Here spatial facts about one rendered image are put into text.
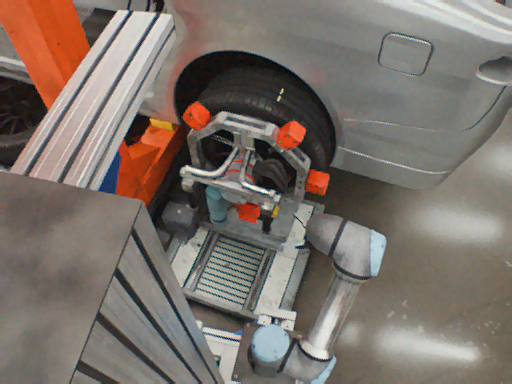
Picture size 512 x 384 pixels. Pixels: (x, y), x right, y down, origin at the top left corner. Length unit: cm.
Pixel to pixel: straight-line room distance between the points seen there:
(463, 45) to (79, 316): 137
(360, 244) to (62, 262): 91
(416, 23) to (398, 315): 168
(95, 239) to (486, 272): 267
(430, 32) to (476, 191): 189
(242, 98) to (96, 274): 138
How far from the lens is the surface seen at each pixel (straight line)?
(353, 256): 121
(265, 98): 174
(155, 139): 231
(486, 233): 307
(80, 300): 42
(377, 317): 258
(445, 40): 152
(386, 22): 150
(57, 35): 142
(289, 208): 253
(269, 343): 139
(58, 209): 47
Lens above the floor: 239
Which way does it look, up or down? 56 degrees down
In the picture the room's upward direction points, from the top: 2 degrees counter-clockwise
